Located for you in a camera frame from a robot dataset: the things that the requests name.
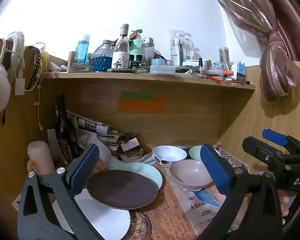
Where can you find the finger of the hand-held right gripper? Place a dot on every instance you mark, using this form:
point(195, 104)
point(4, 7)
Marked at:
point(260, 147)
point(275, 136)

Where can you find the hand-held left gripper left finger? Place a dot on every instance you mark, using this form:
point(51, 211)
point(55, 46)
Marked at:
point(83, 170)

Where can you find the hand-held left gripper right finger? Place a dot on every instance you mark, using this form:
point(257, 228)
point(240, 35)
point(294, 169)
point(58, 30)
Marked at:
point(212, 167)

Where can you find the mint green bowl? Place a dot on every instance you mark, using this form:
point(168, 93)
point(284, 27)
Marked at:
point(195, 153)

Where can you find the pink bowl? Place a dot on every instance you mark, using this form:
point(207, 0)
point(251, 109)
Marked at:
point(187, 175)

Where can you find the dark brown plate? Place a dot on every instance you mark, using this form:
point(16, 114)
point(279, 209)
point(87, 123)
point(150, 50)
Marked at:
point(122, 187)

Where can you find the white patterned bowl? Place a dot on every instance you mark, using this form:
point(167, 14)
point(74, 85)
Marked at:
point(168, 152)

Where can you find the white plate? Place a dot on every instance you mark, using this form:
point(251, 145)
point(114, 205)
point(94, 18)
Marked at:
point(110, 220)

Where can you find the mint plate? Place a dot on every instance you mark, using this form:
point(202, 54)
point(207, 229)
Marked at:
point(152, 175)

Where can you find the person's right hand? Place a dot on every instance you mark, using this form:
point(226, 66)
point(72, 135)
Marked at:
point(284, 205)

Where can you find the pile of papers and magazines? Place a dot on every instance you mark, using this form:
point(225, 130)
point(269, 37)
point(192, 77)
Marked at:
point(107, 155)

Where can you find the dark wine bottle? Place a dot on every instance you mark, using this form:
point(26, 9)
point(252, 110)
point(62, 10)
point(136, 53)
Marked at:
point(63, 135)

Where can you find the grey paper card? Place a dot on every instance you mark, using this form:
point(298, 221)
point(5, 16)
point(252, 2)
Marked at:
point(52, 142)

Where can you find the stack of newspapers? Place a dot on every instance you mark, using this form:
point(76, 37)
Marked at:
point(95, 127)

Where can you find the beige mug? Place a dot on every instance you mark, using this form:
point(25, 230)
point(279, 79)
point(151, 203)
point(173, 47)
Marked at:
point(38, 155)

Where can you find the small bowl of shells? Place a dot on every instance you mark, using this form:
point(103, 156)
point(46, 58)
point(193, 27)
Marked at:
point(131, 155)

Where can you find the newspaper print tablecloth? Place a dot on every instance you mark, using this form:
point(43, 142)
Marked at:
point(170, 217)

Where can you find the pink sticky note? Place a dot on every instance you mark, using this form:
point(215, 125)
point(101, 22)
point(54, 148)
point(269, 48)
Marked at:
point(96, 92)

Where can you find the orange marker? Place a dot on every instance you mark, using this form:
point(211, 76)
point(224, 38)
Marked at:
point(227, 73)

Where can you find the green sticky note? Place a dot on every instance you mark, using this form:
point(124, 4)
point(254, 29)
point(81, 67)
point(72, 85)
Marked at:
point(137, 95)

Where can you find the clear plastic tube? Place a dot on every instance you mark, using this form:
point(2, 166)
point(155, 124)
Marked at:
point(224, 55)

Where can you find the white charger plug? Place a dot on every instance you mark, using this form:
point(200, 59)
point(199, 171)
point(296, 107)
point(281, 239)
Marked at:
point(19, 86)

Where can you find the wooden shelf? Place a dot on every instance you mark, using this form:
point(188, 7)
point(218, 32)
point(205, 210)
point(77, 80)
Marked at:
point(150, 80)

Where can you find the cardboard tube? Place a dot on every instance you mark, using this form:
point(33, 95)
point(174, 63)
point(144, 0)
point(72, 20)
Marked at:
point(70, 61)

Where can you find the clear box with blue lid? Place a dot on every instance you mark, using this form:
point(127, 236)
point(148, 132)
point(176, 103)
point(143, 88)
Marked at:
point(162, 67)

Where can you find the glass bottle with blue liquid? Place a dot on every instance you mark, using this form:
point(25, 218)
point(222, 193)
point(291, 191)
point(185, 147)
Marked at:
point(103, 60)

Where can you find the black lace headband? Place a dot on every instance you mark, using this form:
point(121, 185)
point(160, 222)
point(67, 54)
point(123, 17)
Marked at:
point(36, 65)

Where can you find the striped mauve curtain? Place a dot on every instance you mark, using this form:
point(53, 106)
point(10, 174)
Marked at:
point(265, 17)

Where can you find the blue liquid plastic bottle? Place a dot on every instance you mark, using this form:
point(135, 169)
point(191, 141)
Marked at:
point(82, 50)

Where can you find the clear labelled glass bottle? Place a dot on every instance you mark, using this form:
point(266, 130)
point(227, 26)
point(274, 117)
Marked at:
point(121, 52)

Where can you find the clear plastic package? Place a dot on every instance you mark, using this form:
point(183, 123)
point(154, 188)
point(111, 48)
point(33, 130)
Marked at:
point(178, 47)

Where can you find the green pump bottle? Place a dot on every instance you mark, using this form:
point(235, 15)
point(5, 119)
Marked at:
point(136, 45)

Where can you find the glass jar with metal lid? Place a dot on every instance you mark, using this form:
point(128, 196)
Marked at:
point(148, 47)

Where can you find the fluffy white headband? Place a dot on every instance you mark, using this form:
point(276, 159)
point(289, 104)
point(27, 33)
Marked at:
point(18, 42)

